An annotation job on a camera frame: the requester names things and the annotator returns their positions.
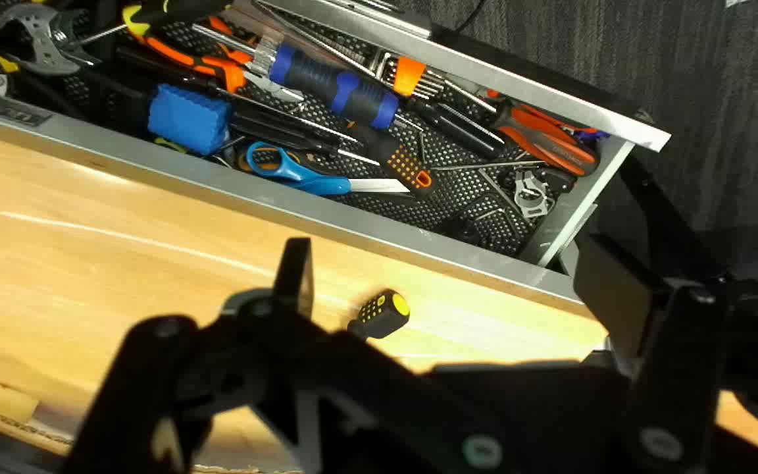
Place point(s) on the red orange handled screwdriver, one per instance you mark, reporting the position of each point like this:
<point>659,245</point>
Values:
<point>539,134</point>

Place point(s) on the black yellow-capped screwdriver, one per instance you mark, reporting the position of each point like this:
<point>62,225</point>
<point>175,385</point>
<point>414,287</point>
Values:
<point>380,317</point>

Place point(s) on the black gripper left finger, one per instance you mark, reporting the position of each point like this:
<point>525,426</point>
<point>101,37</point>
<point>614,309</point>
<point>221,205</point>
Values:
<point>175,376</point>

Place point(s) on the orange handled pliers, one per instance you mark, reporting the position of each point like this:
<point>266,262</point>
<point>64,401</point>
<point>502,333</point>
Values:
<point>226,65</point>

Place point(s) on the orange black dotted screwdriver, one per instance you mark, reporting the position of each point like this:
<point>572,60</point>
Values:
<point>393,156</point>

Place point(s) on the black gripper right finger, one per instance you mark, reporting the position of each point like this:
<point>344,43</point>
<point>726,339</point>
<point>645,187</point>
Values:
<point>680,339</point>

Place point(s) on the blue handled wrench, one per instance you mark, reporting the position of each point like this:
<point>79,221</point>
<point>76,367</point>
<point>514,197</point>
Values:
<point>283,166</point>

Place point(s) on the small silver metal clip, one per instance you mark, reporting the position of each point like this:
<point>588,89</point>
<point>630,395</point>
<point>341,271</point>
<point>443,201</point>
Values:
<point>529,195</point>

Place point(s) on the blue plastic block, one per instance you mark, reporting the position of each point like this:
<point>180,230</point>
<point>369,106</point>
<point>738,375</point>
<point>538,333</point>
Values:
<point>188,118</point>

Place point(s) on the blue black handled screwdriver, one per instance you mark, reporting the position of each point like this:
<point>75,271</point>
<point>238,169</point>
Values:
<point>341,89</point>

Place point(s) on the black long screwdriver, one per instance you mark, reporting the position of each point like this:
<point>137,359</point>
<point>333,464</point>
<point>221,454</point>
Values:
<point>298,134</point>

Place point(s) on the black yellow handled tool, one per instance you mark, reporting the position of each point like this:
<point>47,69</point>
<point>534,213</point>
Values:
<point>137,15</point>

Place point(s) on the wooden-front metal tool drawer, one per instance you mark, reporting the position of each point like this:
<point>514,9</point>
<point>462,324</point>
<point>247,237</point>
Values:
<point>101,230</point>

